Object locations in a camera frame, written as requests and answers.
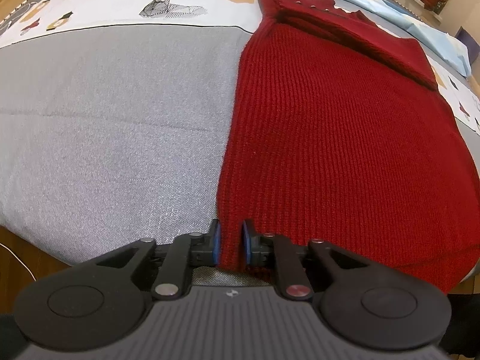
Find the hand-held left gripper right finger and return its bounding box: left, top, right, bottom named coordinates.
left=241, top=218, right=376, bottom=301

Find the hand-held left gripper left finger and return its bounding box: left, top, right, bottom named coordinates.
left=94, top=218, right=223, bottom=301

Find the red knit sweater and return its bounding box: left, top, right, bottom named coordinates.
left=217, top=0, right=480, bottom=295

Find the light blue sheet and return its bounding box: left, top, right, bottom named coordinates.
left=69, top=0, right=472, bottom=78

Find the purple bag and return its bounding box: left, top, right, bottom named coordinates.
left=458, top=26, right=479, bottom=57

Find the white cable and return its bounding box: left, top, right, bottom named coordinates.
left=0, top=243, right=39, bottom=283

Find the wooden bed frame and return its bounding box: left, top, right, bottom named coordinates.
left=0, top=225, right=480, bottom=297

